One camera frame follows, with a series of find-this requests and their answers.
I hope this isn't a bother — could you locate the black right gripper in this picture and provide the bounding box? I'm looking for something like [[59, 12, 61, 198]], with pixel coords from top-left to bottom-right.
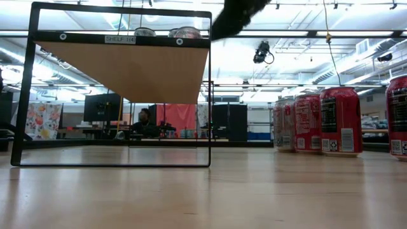
[[211, 0, 273, 41]]

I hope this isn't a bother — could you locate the red cola can white script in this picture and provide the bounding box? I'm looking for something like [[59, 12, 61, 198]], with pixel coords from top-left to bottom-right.
[[293, 94, 322, 155]]

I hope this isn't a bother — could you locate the red cola can black script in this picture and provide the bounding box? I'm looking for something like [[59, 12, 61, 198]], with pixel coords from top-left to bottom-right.
[[319, 86, 364, 158], [385, 75, 407, 162]]

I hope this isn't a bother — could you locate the overhead LED light bar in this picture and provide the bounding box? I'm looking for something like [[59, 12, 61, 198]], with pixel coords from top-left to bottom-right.
[[0, 29, 407, 39]]

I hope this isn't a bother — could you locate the black cabinet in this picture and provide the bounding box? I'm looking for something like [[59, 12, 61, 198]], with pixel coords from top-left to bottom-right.
[[212, 104, 249, 142]]

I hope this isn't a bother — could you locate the orange partition panel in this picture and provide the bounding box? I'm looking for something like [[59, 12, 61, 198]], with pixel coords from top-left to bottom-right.
[[156, 103, 197, 138]]

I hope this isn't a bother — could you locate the rack with blue bins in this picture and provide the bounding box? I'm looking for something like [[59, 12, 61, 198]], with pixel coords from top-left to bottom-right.
[[247, 132, 274, 142]]

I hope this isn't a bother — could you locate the person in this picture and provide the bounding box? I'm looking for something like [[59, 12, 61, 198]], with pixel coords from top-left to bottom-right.
[[132, 108, 160, 138]]

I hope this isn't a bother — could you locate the black background monitor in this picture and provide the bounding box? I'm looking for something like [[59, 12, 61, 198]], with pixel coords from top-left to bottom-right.
[[83, 93, 123, 123]]

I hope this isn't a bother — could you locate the black ceiling fixture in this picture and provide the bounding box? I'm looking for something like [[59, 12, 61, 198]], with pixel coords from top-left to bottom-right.
[[376, 52, 394, 63]]

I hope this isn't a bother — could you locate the cluttered background workbench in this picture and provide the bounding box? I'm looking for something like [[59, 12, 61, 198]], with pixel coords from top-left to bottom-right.
[[362, 114, 389, 143]]

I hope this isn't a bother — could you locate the floral patterned cloth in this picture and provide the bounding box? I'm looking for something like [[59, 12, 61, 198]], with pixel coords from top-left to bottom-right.
[[24, 102, 64, 141]]

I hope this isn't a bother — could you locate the black overhead camera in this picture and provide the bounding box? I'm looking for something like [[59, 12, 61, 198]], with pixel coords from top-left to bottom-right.
[[252, 40, 275, 65]]

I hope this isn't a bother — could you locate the hanging black cable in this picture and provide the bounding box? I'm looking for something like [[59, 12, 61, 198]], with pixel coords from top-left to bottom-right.
[[322, 0, 343, 87]]

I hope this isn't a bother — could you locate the wooden shelf black metal frame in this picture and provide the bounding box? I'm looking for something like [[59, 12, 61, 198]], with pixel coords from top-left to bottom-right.
[[10, 1, 213, 169]]

